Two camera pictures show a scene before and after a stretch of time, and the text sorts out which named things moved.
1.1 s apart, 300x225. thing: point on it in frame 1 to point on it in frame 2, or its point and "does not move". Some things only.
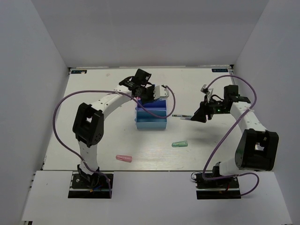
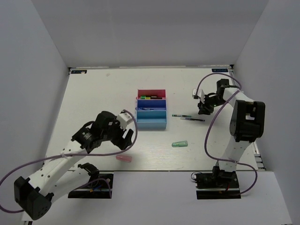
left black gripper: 143,101 to 121,142
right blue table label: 220,70 does not move
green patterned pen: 179,115 does not move
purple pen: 185,118 does not move
